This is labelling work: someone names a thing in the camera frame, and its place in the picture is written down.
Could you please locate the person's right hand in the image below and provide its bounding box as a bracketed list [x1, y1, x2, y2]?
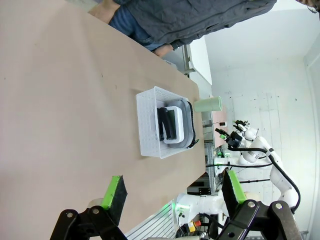
[87, 0, 121, 25]

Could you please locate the person's left hand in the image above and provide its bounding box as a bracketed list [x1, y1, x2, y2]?
[152, 43, 175, 58]

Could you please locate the yellow emergency stop button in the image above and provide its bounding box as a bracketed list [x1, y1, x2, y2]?
[185, 220, 204, 234]

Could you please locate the black smartwatch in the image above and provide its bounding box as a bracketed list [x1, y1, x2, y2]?
[170, 39, 184, 52]

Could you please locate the person in grey jacket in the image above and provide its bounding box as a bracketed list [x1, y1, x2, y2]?
[107, 0, 279, 52]

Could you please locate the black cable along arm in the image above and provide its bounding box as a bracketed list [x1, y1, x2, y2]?
[226, 146, 301, 214]

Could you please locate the white perforated plastic basket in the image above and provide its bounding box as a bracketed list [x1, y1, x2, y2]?
[136, 85, 199, 160]

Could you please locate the brown side board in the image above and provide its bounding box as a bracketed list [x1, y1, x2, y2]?
[211, 104, 229, 149]

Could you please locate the aluminium support frame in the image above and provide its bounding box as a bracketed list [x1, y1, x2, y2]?
[202, 138, 219, 192]

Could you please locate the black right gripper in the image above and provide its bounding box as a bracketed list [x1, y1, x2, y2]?
[215, 119, 250, 151]

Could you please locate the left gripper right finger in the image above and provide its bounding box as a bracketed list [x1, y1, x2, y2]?
[216, 169, 301, 240]

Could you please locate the ridged aluminium profile rail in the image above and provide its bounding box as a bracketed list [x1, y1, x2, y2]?
[124, 199, 181, 240]

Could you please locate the pale green plastic cup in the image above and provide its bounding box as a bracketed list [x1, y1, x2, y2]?
[194, 95, 223, 114]

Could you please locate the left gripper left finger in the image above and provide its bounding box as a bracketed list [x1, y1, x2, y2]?
[49, 174, 129, 240]

